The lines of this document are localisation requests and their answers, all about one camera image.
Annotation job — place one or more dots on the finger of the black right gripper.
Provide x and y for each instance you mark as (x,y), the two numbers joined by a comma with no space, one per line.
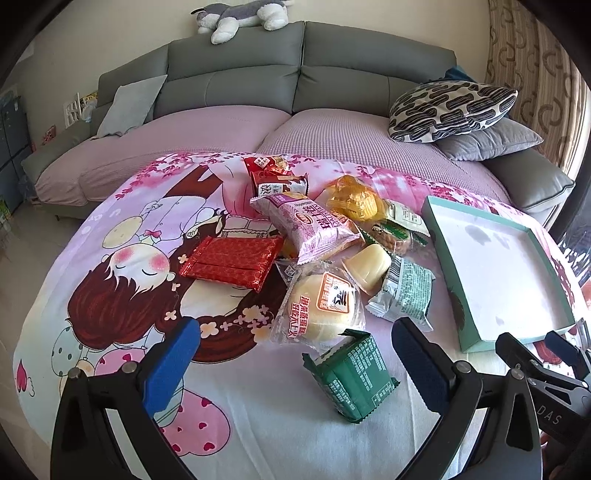
(577,359)
(517,356)

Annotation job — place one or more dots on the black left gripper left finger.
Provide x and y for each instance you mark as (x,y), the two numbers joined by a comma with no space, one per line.
(83,443)

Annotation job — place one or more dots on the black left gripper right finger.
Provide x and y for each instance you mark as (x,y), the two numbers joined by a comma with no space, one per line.
(507,445)

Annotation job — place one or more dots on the light green white snack packet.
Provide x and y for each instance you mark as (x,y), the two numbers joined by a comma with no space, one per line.
(406,291)

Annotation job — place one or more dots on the dark green snack packet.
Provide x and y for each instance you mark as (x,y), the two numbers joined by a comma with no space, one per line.
(353,374)

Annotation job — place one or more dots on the green milk biscuit packet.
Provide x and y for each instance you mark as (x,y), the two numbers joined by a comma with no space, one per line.
(395,239)

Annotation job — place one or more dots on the yellow jelly cup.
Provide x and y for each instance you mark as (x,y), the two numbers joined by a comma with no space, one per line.
(368,267)

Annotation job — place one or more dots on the pale green small snack packet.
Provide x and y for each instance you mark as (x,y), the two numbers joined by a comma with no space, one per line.
(405,217)

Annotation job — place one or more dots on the steamed cake clear packet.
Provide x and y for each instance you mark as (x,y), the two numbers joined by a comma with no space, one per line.
(321,303)

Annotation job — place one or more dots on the orange yellow cake packet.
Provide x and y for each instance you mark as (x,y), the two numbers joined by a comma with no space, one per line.
(354,199)

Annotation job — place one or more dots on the pink bread snack packet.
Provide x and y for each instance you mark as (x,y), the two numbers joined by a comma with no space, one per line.
(315,232)

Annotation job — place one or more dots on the red foil wafer packet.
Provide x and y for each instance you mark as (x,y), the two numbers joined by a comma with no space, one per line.
(237,261)

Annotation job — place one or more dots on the yellow bread packet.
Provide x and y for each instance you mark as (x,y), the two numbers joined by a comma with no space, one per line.
(290,249)

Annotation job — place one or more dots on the teal white cardboard tray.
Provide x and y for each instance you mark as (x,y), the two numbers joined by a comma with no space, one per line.
(498,276)

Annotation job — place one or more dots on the pink cartoon tablecloth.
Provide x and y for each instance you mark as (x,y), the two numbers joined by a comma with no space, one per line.
(245,408)

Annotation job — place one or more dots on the black white patterned cushion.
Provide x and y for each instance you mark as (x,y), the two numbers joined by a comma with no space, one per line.
(441,109)

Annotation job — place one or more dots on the pink sofa cover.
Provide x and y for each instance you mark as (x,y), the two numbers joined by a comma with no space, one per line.
(75,168)

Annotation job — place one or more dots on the patterned beige curtain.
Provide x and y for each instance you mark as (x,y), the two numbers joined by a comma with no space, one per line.
(553,97)

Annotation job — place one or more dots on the red white snack packet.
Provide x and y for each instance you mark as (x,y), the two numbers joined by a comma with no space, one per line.
(273,184)

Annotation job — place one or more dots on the red orange snack packet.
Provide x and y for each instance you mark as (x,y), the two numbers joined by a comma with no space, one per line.
(262,166)

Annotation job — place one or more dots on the white magazine rack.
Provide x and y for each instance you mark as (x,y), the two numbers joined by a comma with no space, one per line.
(80,108)

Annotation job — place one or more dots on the light grey cushion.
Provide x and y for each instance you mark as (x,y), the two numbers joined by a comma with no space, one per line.
(130,107)

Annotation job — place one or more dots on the grey sofa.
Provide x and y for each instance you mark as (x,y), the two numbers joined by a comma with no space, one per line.
(311,65)

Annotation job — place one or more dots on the grey white plush dog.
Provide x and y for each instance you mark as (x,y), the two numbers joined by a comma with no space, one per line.
(222,21)

